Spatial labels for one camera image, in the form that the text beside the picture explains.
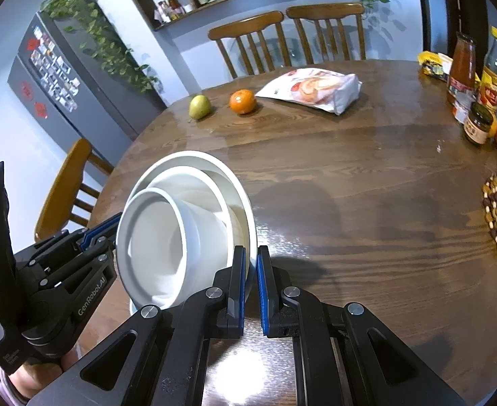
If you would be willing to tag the trailing green vine plant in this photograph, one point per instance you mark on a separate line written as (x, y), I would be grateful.
(105, 38)

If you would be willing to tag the deep white straight-sided bowl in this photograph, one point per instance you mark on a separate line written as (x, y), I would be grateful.
(155, 245)

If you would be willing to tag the large grey-white bowl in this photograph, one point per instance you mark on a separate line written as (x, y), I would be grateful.
(231, 179)

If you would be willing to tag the red paper fridge sticker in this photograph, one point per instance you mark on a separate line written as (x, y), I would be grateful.
(40, 110)
(28, 91)

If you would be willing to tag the small yellow fruit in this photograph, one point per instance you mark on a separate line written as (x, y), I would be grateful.
(493, 126)

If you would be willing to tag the dark wooden door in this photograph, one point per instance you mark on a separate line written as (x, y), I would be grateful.
(464, 4)

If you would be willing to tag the tall red sauce bottle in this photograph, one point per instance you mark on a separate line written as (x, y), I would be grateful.
(462, 72)

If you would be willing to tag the medium white bowl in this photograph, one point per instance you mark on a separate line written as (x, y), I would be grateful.
(202, 190)

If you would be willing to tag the person's left hand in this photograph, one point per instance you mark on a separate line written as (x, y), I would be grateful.
(37, 372)

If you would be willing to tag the orange fruit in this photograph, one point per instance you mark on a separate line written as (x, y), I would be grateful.
(243, 102)

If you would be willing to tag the red sauce bottles on shelf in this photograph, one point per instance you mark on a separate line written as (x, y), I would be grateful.
(172, 8)

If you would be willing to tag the group of fridge magnet photos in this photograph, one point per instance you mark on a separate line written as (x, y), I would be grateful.
(56, 72)

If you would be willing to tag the wooden dining chair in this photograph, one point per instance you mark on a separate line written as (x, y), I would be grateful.
(62, 190)
(244, 27)
(324, 12)

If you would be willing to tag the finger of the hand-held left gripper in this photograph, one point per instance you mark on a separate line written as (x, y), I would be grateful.
(98, 230)
(83, 264)

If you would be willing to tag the green pear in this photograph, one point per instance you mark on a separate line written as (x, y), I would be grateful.
(200, 107)

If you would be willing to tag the white snack bag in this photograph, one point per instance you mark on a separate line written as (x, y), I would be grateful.
(316, 89)

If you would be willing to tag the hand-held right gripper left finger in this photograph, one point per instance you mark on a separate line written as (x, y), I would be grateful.
(239, 287)

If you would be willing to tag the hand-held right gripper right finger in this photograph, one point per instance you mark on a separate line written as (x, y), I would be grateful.
(263, 300)

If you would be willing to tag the grey refrigerator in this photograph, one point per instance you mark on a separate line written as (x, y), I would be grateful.
(105, 105)

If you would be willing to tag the yellow snack packet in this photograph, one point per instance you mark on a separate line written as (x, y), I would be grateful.
(434, 65)

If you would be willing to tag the yellow capped oil bottle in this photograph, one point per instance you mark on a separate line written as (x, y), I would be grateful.
(491, 80)

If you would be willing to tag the small white label jar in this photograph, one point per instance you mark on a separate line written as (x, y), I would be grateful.
(459, 112)

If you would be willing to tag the dark lid sauce jar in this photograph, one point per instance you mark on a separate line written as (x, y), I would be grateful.
(477, 127)

